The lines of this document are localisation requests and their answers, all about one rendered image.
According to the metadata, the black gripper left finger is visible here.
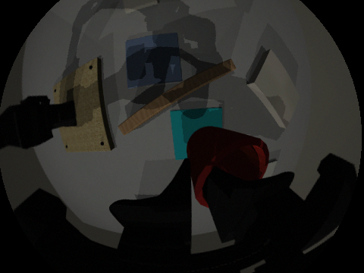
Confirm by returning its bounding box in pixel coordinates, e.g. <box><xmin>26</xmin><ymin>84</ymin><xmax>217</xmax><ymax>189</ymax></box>
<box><xmin>109</xmin><ymin>158</ymin><xmax>192</xmax><ymax>249</ymax></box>

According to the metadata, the grey flat square pad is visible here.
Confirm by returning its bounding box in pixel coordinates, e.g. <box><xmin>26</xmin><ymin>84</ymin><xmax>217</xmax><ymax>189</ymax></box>
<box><xmin>262</xmin><ymin>160</ymin><xmax>278</xmax><ymax>179</ymax></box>

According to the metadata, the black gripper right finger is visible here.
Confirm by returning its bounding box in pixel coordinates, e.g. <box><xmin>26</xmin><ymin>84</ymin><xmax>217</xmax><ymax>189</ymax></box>
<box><xmin>202</xmin><ymin>167</ymin><xmax>294</xmax><ymax>243</ymax></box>

